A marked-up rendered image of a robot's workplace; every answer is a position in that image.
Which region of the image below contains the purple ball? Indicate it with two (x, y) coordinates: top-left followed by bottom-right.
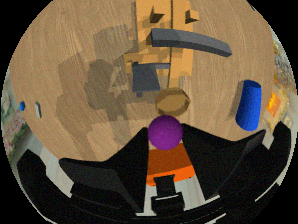
(148, 115), (184, 149)

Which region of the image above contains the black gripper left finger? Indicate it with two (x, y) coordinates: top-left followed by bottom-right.
(59, 127), (149, 213)

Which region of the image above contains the grey flat bar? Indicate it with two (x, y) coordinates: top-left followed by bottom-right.
(35, 101), (41, 119)

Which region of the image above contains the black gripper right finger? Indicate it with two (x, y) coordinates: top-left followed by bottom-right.
(181, 124), (266, 201)

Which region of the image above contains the blue ball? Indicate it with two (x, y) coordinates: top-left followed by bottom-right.
(20, 103), (25, 112)

